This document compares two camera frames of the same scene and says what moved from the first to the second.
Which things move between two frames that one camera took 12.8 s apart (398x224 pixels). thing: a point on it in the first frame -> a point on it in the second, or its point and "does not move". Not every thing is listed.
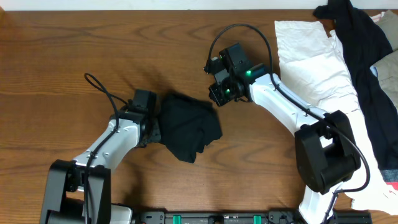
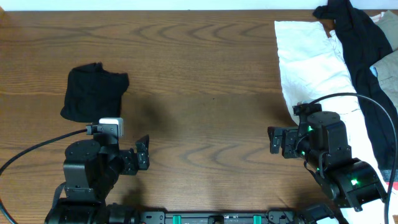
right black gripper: [214, 90] -> [290, 135]
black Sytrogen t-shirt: [187, 126] -> [94, 93]
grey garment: [387, 68] does not move
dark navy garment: [365, 42] does not move
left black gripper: [157, 134] -> [131, 166]
